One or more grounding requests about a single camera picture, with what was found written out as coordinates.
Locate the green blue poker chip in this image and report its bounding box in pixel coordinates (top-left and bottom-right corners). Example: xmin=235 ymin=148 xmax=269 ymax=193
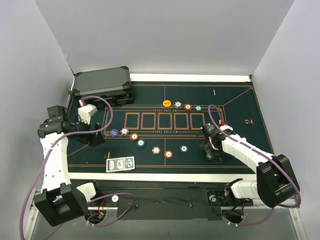
xmin=136 ymin=139 xmax=146 ymax=149
xmin=206 ymin=153 xmax=213 ymax=160
xmin=194 ymin=105 xmax=202 ymax=112

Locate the green blue chip stack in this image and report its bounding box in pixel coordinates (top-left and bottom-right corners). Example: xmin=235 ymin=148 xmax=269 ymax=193
xmin=180 ymin=145 xmax=189 ymax=153

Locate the white blue poker chip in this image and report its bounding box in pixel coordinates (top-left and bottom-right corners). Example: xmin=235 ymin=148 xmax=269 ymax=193
xmin=174 ymin=101 xmax=182 ymax=109
xmin=120 ymin=127 xmax=129 ymax=136

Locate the orange red poker chip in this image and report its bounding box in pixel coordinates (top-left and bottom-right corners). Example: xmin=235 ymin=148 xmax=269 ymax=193
xmin=184 ymin=103 xmax=192 ymax=111
xmin=130 ymin=132 xmax=139 ymax=141

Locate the blue playing card deck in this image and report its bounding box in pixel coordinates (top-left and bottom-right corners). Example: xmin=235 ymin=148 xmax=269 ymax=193
xmin=106 ymin=156 xmax=135 ymax=173

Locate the orange red chip stack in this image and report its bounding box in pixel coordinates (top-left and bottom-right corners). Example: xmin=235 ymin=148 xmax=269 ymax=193
xmin=164 ymin=150 xmax=173 ymax=159

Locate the white blue chip stack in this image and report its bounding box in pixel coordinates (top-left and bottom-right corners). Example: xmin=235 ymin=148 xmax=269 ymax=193
xmin=151 ymin=146 xmax=161 ymax=155

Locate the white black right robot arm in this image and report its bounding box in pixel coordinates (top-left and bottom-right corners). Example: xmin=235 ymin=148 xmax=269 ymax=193
xmin=200 ymin=122 xmax=300 ymax=208

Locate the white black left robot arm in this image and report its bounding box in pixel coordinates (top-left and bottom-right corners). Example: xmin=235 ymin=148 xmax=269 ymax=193
xmin=34 ymin=104 xmax=105 ymax=227

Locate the blue blind button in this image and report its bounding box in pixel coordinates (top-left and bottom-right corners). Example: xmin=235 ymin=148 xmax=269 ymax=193
xmin=109 ymin=128 xmax=119 ymax=138

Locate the dark green poker mat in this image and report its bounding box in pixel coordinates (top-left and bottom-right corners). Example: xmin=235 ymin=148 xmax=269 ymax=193
xmin=67 ymin=82 xmax=273 ymax=174

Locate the black aluminium poker case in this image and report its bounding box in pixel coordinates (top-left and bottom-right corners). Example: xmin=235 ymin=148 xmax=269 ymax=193
xmin=71 ymin=66 xmax=134 ymax=106

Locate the orange dealer button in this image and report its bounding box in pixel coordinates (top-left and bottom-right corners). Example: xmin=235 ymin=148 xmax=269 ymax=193
xmin=162 ymin=99 xmax=172 ymax=108

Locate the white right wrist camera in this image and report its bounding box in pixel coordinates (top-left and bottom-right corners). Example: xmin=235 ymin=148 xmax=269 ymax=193
xmin=219 ymin=124 xmax=234 ymax=135

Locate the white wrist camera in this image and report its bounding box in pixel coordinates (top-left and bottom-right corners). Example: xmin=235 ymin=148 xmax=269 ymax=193
xmin=219 ymin=124 xmax=234 ymax=135
xmin=77 ymin=100 xmax=98 ymax=125

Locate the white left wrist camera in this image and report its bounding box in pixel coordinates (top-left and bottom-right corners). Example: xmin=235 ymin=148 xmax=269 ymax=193
xmin=77 ymin=100 xmax=98 ymax=125

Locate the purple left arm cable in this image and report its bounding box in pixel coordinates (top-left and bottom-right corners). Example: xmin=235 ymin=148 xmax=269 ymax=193
xmin=19 ymin=95 xmax=136 ymax=240

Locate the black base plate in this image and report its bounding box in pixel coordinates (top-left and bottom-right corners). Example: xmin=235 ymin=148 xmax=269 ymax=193
xmin=95 ymin=180 xmax=253 ymax=222

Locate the aluminium mounting rail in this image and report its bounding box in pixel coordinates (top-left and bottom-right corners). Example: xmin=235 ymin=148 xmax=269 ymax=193
xmin=31 ymin=188 xmax=307 ymax=240

